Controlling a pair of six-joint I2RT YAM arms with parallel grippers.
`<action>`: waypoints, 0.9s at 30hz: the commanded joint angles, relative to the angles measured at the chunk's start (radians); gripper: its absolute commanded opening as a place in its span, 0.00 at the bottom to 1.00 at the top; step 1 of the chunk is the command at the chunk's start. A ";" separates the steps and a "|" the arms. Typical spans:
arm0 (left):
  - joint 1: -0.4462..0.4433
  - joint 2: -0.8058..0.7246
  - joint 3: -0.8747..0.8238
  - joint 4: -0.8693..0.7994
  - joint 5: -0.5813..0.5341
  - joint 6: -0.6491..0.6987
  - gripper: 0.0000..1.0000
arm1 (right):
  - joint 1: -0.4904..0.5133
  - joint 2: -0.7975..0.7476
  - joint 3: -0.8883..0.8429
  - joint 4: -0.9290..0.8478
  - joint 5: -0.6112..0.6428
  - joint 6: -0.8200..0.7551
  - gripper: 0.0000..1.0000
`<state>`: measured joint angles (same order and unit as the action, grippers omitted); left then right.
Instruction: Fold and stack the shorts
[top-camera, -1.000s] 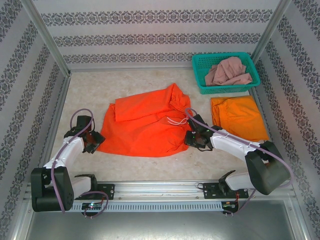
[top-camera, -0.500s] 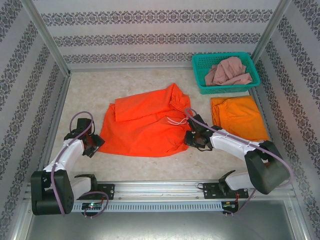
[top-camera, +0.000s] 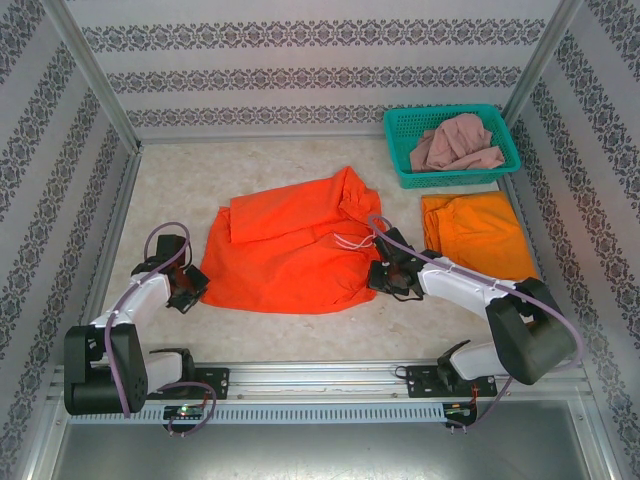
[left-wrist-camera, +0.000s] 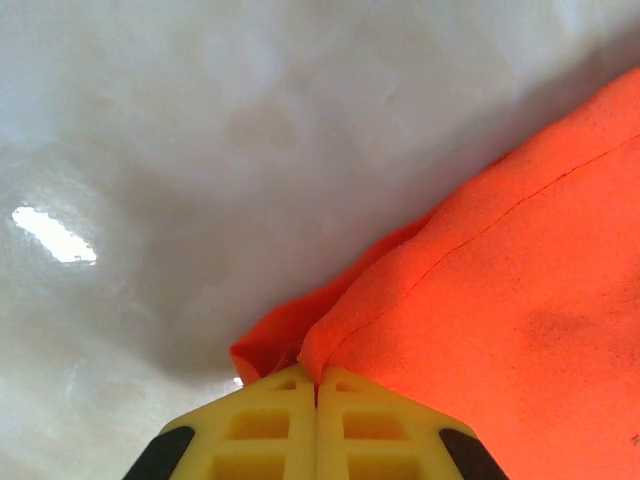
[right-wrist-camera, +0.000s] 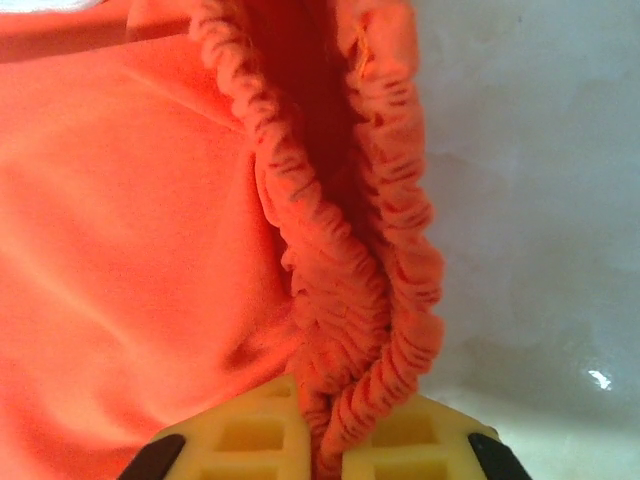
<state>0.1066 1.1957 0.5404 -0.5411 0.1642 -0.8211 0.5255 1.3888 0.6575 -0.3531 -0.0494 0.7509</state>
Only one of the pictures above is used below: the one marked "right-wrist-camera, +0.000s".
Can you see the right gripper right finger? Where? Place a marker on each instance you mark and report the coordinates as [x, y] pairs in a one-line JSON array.
[[415, 445]]

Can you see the red-orange shorts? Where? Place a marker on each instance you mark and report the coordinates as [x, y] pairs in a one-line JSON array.
[[125, 225]]

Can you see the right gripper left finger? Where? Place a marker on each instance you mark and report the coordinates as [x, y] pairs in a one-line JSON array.
[[250, 440]]

